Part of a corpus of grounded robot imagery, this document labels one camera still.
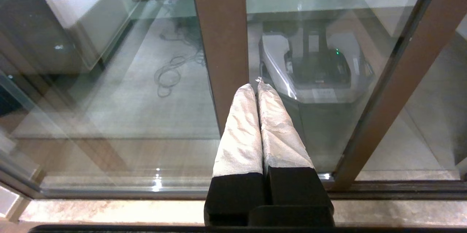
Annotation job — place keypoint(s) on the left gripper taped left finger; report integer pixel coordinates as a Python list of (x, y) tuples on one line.
[(239, 152)]

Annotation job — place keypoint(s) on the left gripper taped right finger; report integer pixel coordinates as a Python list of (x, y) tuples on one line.
[(284, 145)]

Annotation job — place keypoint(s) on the brown framed sliding glass door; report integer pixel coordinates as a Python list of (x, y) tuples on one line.
[(405, 79)]

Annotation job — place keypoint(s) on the brown framed fixed glass panel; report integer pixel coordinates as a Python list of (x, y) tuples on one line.
[(222, 43)]

